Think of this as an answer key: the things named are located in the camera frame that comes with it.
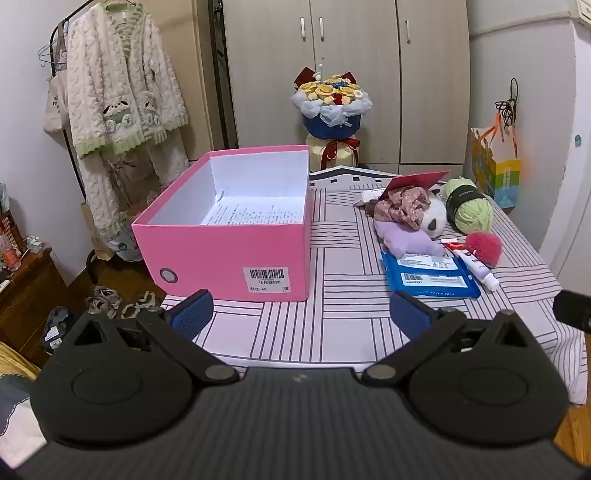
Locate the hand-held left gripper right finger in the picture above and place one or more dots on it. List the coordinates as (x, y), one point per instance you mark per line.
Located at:
(411, 316)

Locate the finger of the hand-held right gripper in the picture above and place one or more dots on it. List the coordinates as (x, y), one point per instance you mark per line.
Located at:
(572, 311)

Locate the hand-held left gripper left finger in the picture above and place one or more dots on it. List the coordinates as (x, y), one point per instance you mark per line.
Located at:
(191, 316)

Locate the pink cardboard box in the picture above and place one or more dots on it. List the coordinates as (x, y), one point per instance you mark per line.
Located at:
(221, 251)

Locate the purple cloth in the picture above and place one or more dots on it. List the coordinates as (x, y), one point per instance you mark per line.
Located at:
(401, 237)

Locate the white cream tube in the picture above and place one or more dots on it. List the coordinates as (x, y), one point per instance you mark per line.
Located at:
(475, 267)

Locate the pink pompom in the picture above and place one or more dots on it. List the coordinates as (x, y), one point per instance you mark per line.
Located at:
(484, 248)

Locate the white panda plush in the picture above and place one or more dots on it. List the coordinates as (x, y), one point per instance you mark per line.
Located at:
(436, 217)

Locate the pink floral scrunchie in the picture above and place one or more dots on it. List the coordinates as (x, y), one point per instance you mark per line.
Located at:
(399, 205)

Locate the green yarn ball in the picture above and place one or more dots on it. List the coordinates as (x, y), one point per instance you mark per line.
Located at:
(468, 207)

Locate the beige sandal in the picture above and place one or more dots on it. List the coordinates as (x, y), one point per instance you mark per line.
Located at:
(141, 302)
(102, 300)

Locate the striped tablecloth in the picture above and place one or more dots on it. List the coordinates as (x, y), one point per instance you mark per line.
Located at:
(341, 277)

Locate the brown paper bag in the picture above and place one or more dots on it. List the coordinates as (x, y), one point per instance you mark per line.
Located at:
(94, 235)

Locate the printed paper sheet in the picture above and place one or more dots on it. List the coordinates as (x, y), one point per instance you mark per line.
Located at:
(258, 207)

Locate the white pink packet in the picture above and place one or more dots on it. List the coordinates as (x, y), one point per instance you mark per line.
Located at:
(367, 196)

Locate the red card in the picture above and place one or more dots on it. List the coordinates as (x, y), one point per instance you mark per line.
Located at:
(415, 180)

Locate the colourful paper gift bag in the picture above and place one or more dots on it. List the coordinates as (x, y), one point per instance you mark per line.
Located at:
(498, 177)

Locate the fluffy cream pajama pants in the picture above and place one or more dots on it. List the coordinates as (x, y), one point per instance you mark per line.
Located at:
(99, 194)

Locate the wooden cabinet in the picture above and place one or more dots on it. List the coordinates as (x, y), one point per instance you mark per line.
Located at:
(27, 300)

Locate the red printed box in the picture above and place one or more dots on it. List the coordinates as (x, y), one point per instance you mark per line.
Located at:
(9, 240)

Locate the black clothes rack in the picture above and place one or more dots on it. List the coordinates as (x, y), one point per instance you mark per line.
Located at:
(74, 152)

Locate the hanging key bundle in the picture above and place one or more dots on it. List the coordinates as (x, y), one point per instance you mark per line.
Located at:
(508, 108)

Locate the yellow flower bouquet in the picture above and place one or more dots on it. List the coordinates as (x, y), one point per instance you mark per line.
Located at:
(330, 108)

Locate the beige tote bag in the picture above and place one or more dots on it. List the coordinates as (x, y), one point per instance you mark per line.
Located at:
(54, 110)

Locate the fluffy cream pajama jacket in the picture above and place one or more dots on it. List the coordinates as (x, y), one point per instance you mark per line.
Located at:
(115, 69)

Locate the beige wardrobe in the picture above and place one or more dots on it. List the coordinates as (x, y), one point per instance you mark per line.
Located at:
(351, 41)

